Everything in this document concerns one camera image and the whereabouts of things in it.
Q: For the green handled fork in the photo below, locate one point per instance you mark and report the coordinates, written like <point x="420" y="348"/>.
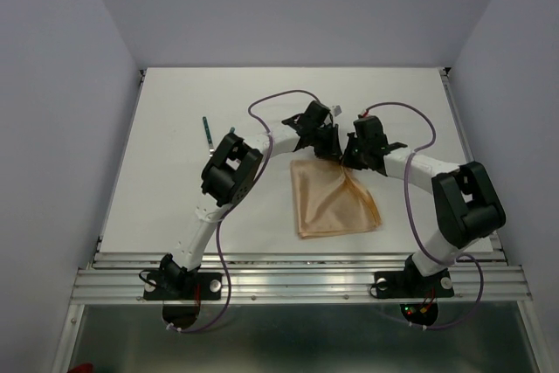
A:
<point x="208" y="135"/>

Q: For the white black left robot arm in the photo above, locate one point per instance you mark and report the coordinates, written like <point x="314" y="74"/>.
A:
<point x="229" y="175"/>

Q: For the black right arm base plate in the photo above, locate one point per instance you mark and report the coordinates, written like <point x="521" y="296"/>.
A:
<point x="408" y="286"/>

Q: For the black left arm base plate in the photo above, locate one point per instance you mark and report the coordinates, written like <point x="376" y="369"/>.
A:
<point x="203" y="286"/>

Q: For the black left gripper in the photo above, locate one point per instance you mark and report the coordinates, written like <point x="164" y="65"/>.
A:
<point x="332" y="152"/>

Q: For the red object at bottom edge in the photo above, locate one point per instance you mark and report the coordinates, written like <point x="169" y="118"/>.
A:
<point x="82" y="368"/>

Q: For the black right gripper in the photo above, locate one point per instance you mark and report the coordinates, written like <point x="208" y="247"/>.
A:
<point x="345" y="159"/>

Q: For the aluminium mounting rail frame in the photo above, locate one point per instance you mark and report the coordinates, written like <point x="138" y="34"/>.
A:
<point x="287" y="304"/>

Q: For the beige cloth napkin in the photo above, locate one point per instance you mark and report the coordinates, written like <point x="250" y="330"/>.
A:
<point x="329" y="201"/>

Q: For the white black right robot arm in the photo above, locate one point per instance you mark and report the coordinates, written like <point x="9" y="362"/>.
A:
<point x="466" y="203"/>

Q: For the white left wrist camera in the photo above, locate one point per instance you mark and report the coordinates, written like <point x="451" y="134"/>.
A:
<point x="336" y="110"/>

